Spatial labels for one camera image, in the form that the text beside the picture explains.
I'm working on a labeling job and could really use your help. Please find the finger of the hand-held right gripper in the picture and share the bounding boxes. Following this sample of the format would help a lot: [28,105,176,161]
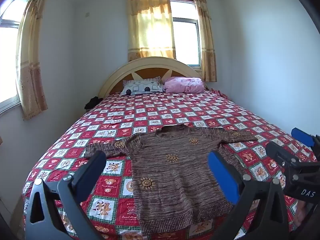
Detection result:
[265,141,320,171]
[291,127,320,155]

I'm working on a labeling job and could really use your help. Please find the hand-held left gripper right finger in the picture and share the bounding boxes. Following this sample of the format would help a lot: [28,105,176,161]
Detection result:
[208,151,297,240]

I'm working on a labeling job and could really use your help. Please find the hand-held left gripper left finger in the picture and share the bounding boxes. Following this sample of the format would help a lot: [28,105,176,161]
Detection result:
[24,151,107,240]

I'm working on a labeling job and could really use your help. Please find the brown knit sweater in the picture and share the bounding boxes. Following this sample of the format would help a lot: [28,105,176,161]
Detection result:
[85,124,258,235]

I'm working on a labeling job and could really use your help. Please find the person's right hand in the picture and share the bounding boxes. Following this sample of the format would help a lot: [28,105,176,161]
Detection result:
[294,200,314,228]

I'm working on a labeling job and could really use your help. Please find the red checked printed bedspread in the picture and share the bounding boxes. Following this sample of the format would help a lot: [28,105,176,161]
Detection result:
[22,90,318,240]

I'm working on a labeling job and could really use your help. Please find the pink ruffled cloth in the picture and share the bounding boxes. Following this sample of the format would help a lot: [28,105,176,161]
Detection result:
[209,87,228,98]

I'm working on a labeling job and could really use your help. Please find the white patterned pillow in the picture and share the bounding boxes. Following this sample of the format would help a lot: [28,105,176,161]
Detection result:
[119,76,164,97]

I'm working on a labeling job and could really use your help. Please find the pink pillow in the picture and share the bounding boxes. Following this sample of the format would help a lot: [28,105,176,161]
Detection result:
[161,76,204,93]

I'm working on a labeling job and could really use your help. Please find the yellow side window curtain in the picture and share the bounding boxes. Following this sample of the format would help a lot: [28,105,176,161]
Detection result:
[15,0,52,121]

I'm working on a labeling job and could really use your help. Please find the cream arched headboard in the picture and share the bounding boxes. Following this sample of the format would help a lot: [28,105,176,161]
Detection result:
[98,56,209,99]

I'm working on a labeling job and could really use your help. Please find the side window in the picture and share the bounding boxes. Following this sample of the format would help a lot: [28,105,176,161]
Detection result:
[0,0,32,113]

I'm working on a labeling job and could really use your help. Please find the narrow yellow curtain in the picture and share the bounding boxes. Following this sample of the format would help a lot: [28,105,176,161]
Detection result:
[192,0,217,82]

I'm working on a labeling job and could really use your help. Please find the window behind headboard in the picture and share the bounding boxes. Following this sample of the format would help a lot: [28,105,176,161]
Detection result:
[169,0,202,70]

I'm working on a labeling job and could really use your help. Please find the wide yellow curtain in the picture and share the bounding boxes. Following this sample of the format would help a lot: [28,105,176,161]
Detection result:
[126,0,177,62]

